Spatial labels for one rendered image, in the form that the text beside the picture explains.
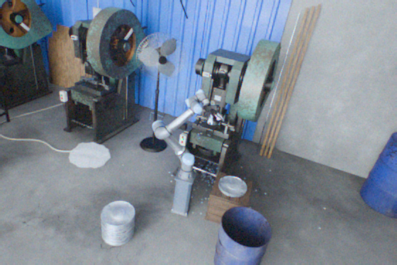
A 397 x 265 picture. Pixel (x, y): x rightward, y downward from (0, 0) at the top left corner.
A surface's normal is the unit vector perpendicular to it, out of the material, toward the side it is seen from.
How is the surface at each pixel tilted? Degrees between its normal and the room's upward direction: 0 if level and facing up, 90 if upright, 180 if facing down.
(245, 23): 90
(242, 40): 90
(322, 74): 90
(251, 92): 89
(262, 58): 44
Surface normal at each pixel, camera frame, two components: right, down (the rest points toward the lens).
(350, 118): -0.40, 0.40
